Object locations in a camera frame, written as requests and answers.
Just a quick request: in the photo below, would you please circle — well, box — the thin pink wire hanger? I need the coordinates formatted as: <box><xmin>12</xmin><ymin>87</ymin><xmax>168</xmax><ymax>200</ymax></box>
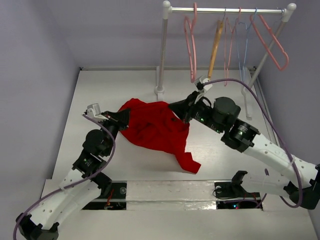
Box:
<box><xmin>223</xmin><ymin>7</ymin><xmax>242</xmax><ymax>79</ymax></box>

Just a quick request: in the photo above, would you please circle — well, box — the thick pink plastic hanger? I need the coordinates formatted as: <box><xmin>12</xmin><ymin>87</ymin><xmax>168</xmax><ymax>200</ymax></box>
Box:
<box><xmin>183</xmin><ymin>2</ymin><xmax>198</xmax><ymax>83</ymax></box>

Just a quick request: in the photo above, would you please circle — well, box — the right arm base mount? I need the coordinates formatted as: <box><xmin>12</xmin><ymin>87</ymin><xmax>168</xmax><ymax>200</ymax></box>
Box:
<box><xmin>212</xmin><ymin>170</ymin><xmax>263</xmax><ymax>210</ymax></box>

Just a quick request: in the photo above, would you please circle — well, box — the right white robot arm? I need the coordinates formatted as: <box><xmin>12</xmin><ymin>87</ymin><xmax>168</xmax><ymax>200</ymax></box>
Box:
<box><xmin>168</xmin><ymin>91</ymin><xmax>320</xmax><ymax>210</ymax></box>

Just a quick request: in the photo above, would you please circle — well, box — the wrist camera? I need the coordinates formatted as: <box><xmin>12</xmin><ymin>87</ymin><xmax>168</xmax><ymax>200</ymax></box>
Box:
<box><xmin>82</xmin><ymin>103</ymin><xmax>107</xmax><ymax>123</ymax></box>
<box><xmin>194</xmin><ymin>76</ymin><xmax>213</xmax><ymax>96</ymax></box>

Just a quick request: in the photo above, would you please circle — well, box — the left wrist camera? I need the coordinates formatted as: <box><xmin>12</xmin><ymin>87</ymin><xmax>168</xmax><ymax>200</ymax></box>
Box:
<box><xmin>82</xmin><ymin>103</ymin><xmax>107</xmax><ymax>123</ymax></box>

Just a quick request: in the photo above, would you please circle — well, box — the white clothes rack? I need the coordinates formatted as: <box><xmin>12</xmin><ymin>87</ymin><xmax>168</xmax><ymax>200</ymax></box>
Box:
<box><xmin>154</xmin><ymin>0</ymin><xmax>297</xmax><ymax>119</ymax></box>

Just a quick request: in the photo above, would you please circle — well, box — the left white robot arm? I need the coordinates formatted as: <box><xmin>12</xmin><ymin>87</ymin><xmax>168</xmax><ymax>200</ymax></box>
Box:
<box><xmin>12</xmin><ymin>103</ymin><xmax>130</xmax><ymax>240</ymax></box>

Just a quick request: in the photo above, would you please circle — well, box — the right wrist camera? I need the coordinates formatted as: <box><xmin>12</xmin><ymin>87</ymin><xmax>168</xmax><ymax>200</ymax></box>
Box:
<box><xmin>194</xmin><ymin>76</ymin><xmax>213</xmax><ymax>96</ymax></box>

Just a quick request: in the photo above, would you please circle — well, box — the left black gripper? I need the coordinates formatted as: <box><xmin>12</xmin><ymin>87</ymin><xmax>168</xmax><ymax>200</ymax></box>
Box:
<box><xmin>97</xmin><ymin>107</ymin><xmax>131</xmax><ymax>156</ymax></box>

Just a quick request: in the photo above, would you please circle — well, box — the blue wire hanger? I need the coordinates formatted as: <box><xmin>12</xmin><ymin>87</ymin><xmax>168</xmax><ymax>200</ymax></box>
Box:
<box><xmin>234</xmin><ymin>7</ymin><xmax>258</xmax><ymax>85</ymax></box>

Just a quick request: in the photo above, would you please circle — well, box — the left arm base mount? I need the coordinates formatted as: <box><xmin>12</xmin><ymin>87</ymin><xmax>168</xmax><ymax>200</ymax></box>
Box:
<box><xmin>82</xmin><ymin>181</ymin><xmax>127</xmax><ymax>211</ymax></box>

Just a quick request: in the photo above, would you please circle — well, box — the wooden hanger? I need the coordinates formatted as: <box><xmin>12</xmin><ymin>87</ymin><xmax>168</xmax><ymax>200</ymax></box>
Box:
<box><xmin>207</xmin><ymin>20</ymin><xmax>224</xmax><ymax>79</ymax></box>

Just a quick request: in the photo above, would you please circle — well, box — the red t shirt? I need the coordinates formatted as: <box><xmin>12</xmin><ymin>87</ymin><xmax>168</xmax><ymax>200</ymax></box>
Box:
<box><xmin>119</xmin><ymin>98</ymin><xmax>201</xmax><ymax>174</ymax></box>

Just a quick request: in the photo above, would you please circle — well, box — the pink plastic hanger right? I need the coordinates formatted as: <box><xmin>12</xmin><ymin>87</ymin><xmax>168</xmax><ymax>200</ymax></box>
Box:
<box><xmin>249</xmin><ymin>14</ymin><xmax>290</xmax><ymax>71</ymax></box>

